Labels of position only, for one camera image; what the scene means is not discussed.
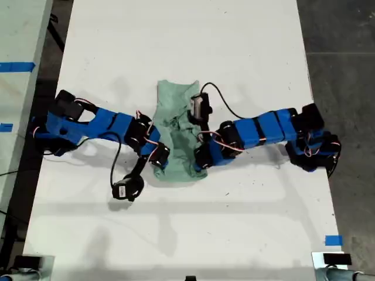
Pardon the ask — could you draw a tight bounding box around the pale green T-shirt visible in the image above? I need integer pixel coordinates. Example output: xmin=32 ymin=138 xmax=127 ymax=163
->
xmin=152 ymin=78 xmax=209 ymax=183

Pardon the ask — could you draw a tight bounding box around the white mounting plate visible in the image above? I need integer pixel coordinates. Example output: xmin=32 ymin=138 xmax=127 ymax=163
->
xmin=311 ymin=251 xmax=352 ymax=269

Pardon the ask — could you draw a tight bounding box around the black stand rod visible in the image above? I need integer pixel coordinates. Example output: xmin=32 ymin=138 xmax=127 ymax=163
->
xmin=46 ymin=11 xmax=66 ymax=54

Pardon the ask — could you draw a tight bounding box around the small black box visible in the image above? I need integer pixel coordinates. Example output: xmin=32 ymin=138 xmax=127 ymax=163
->
xmin=323 ymin=253 xmax=352 ymax=266
xmin=13 ymin=255 xmax=42 ymax=269

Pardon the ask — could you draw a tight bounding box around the long blue tape strip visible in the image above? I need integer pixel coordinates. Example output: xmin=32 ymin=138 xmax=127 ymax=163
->
xmin=0 ymin=61 xmax=36 ymax=73

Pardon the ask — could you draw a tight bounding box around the pale grey side table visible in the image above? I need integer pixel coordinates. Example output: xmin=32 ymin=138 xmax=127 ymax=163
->
xmin=0 ymin=0 xmax=54 ymax=235

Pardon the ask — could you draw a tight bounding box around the black camera stalk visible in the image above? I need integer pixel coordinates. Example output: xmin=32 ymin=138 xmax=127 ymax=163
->
xmin=199 ymin=119 xmax=212 ymax=144
xmin=128 ymin=156 xmax=147 ymax=184

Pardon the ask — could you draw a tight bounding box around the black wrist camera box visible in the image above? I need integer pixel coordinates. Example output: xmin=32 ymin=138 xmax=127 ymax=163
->
xmin=111 ymin=174 xmax=145 ymax=202
xmin=189 ymin=92 xmax=213 ymax=124

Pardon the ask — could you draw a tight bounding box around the black base cable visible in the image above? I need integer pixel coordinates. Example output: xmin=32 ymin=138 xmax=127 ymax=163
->
xmin=326 ymin=150 xmax=342 ymax=179

